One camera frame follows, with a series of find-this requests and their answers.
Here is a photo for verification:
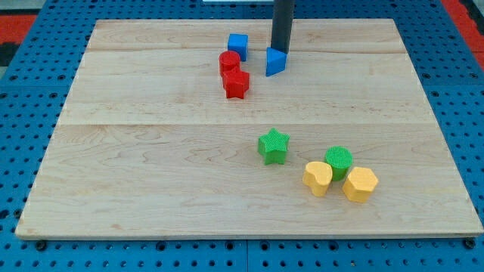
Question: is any blue triangle block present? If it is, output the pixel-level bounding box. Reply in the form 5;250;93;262
265;48;287;76

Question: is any green star block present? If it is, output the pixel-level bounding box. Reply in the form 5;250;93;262
257;128;290;165

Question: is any red star block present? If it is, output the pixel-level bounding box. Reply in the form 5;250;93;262
222;67;250;99

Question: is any light wooden board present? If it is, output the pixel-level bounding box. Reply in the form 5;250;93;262
15;19;483;240

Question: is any red cylinder block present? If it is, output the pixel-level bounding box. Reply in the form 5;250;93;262
219;51;241;76

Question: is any yellow heart block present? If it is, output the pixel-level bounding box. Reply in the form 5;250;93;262
302;161;333;197

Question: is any blue cube block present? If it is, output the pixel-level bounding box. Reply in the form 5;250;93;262
228;33;248;62

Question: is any green cylinder block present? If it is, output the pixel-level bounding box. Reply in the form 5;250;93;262
324;146;352;181

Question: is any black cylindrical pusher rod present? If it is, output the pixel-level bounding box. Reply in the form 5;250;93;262
271;0;295;54

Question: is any yellow hexagon block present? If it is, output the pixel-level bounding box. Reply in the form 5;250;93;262
343;167;379;203

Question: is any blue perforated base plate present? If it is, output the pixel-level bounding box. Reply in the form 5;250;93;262
1;1;483;271

